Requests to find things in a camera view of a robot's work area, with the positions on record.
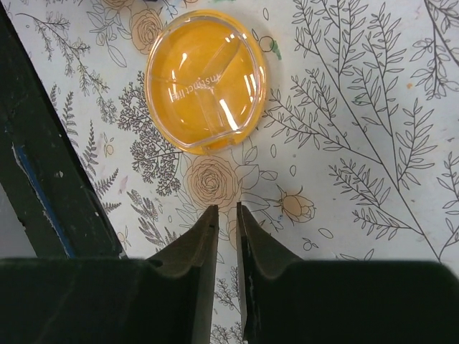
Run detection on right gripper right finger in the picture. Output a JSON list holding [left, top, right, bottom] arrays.
[[237, 205, 458, 343]]

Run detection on floral table mat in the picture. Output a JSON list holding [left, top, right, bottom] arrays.
[[3, 1, 458, 343]]

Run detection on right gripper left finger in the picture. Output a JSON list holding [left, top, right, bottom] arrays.
[[1, 206, 219, 343]]

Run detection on black base frame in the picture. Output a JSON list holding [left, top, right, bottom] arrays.
[[1, 10, 124, 258]]

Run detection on yellow round pill case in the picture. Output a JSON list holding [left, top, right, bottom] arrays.
[[144, 9, 268, 155]]

